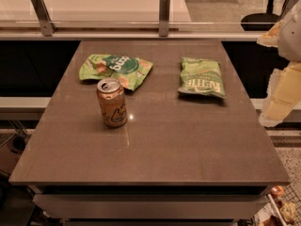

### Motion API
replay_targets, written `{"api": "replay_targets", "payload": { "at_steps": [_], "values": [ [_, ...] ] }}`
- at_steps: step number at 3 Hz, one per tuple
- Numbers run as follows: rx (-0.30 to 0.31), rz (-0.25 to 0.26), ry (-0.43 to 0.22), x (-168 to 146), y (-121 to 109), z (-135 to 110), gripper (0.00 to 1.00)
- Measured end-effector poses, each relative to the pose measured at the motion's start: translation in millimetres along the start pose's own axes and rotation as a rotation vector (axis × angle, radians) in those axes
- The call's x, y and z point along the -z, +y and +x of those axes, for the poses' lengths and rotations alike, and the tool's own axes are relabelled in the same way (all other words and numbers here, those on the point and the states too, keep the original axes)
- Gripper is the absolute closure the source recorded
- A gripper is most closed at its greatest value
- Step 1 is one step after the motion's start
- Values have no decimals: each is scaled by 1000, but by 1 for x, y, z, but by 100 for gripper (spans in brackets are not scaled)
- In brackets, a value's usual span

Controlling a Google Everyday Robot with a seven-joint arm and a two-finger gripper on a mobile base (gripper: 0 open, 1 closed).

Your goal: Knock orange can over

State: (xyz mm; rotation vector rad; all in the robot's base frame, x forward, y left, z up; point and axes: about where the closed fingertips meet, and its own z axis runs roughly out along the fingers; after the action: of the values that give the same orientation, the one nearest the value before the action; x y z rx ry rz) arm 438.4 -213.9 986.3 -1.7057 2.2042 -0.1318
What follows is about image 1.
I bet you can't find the left metal railing bracket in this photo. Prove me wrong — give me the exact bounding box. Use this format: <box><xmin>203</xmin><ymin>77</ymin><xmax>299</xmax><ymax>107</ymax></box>
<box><xmin>30</xmin><ymin>0</ymin><xmax>55</xmax><ymax>37</ymax></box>

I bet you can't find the middle metal railing bracket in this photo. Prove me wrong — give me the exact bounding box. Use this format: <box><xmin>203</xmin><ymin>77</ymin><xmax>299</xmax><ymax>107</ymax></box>
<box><xmin>158</xmin><ymin>0</ymin><xmax>170</xmax><ymax>37</ymax></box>

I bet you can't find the orange soda can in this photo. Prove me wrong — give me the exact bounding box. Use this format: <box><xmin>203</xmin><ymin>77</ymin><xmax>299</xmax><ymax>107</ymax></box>
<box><xmin>97</xmin><ymin>77</ymin><xmax>127</xmax><ymax>127</ymax></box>

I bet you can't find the metal railing bracket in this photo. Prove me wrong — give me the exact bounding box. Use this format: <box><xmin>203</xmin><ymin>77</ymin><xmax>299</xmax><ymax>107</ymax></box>
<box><xmin>30</xmin><ymin>0</ymin><xmax>55</xmax><ymax>37</ymax></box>
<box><xmin>158</xmin><ymin>0</ymin><xmax>170</xmax><ymax>37</ymax></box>

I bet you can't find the green kettle chips bag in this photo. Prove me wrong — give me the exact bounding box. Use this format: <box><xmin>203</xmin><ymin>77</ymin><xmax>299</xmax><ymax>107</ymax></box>
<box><xmin>178</xmin><ymin>57</ymin><xmax>226</xmax><ymax>99</ymax></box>

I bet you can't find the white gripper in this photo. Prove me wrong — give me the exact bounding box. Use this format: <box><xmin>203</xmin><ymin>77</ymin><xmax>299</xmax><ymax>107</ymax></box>
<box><xmin>257</xmin><ymin>1</ymin><xmax>301</xmax><ymax>127</ymax></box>

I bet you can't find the wire basket with items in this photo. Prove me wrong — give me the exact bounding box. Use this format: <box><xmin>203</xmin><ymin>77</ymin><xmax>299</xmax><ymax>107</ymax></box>
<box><xmin>252</xmin><ymin>186</ymin><xmax>301</xmax><ymax>226</ymax></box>

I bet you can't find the green snack bag left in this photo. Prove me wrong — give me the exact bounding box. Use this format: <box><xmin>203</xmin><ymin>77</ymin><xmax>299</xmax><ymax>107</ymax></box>
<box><xmin>79</xmin><ymin>54</ymin><xmax>153</xmax><ymax>91</ymax></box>

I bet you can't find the black office chair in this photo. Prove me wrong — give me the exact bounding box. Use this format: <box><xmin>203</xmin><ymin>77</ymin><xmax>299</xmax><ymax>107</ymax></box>
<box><xmin>240</xmin><ymin>0</ymin><xmax>301</xmax><ymax>32</ymax></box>

